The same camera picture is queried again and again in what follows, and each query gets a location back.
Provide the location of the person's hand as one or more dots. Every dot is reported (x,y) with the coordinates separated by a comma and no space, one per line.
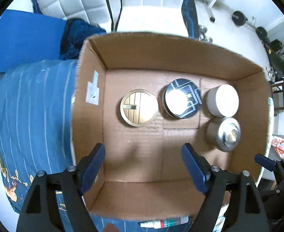
(110,228)

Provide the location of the left white padded chair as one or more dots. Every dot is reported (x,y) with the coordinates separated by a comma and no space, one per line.
(95,12)

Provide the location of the silver round tin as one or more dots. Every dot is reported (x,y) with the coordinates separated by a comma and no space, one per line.
(223,133)

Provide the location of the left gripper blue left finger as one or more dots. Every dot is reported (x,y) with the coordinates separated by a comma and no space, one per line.
(77,180)

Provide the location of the gold round tin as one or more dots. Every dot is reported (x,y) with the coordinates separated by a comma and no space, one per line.
(139,108)

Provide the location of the black round patterned tin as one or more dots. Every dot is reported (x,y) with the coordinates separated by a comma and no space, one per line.
(182,98)

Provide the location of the dark blue cloth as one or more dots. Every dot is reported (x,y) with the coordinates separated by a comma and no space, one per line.
(75,32)

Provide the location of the cardboard box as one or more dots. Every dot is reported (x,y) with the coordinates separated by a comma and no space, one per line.
(208,66)

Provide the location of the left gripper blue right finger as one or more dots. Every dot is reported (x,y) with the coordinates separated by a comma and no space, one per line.
(211,182)

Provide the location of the blue foam cushion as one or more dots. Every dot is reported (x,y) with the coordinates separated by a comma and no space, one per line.
(28,38)

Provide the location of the barbell on floor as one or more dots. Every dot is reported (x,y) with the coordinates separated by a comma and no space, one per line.
(240,19)

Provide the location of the right white padded chair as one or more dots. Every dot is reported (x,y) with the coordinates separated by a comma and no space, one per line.
(160,16)

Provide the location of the brown wooden chair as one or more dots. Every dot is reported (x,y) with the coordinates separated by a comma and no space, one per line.
(278,95)

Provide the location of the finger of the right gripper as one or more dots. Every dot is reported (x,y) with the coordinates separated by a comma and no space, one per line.
(265,162)

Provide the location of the blue black bench pad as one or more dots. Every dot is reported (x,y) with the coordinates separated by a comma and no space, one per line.
(189,14)

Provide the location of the white round jar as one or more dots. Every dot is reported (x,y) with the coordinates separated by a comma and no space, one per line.
(222,101)

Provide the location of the white padded chair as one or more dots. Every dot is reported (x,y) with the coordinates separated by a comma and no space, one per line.
(160,16)
(95,12)

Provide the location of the blue striped bedsheet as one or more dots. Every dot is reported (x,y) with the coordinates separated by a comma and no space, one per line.
(53,112)

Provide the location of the dumbbell on floor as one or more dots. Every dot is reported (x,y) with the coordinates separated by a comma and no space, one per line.
(202,35)

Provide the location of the white green spray bottle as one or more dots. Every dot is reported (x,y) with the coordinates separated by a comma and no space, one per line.
(165,223)

